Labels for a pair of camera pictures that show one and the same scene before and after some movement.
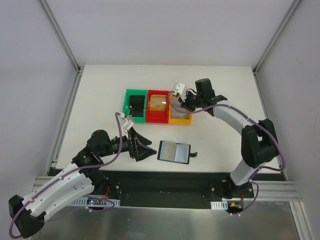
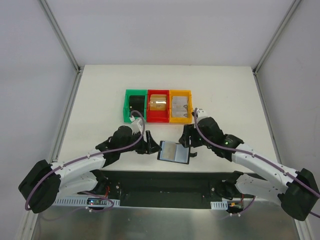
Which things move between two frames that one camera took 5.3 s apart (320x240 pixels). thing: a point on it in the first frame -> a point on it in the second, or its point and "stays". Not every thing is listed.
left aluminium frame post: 64,42 stays
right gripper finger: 180,100 -> 184,139
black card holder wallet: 175,152 stays
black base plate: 167,189 stays
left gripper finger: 140,140 -> 152,145
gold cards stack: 158,102 stays
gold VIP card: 169,151 stays
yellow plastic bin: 175,116 stays
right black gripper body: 183,103 -> 190,136
